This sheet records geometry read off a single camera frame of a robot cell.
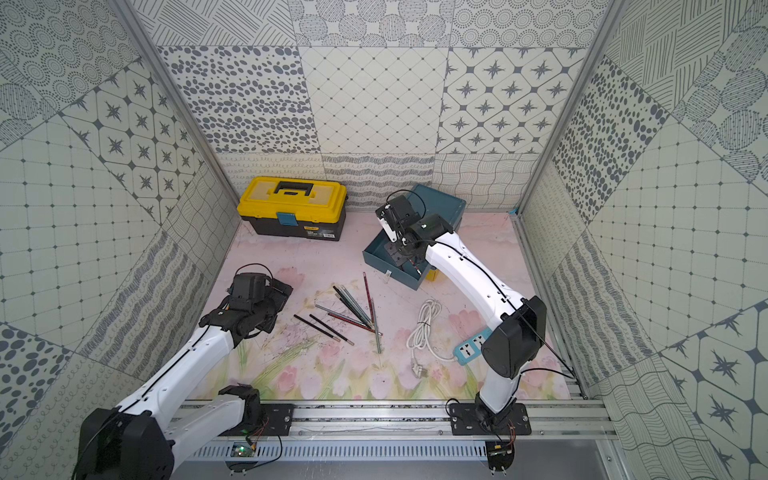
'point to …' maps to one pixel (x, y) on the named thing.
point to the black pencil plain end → (351, 306)
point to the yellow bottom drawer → (432, 275)
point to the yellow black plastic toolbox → (299, 208)
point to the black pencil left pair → (316, 326)
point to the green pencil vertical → (376, 327)
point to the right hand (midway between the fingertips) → (407, 249)
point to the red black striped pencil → (369, 298)
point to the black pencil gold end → (331, 330)
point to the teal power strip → (470, 349)
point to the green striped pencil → (366, 318)
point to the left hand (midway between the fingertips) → (284, 291)
